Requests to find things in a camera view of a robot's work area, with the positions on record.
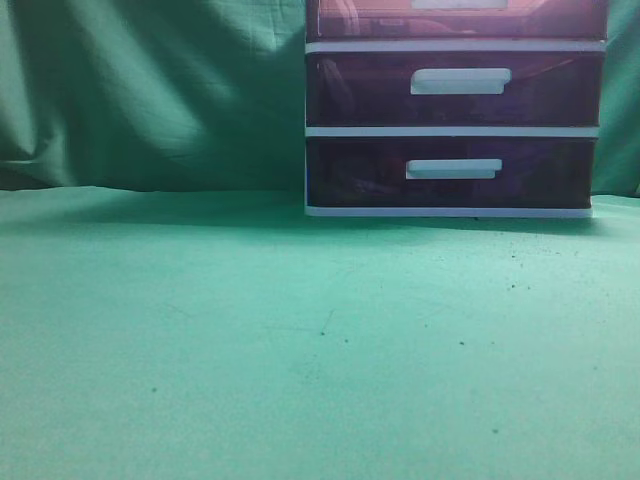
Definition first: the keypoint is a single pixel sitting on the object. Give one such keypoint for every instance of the translucent purple drawer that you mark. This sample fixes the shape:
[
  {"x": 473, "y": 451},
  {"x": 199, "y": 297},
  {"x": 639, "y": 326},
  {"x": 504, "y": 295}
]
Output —
[
  {"x": 407, "y": 19},
  {"x": 551, "y": 173},
  {"x": 513, "y": 89}
]

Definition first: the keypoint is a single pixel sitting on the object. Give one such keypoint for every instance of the green cloth backdrop and cover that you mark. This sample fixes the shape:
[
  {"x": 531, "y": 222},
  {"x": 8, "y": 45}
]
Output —
[{"x": 168, "y": 311}]

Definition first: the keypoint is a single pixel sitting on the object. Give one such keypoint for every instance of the white plastic drawer cabinet frame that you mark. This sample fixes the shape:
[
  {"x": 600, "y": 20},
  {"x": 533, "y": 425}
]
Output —
[{"x": 460, "y": 169}]

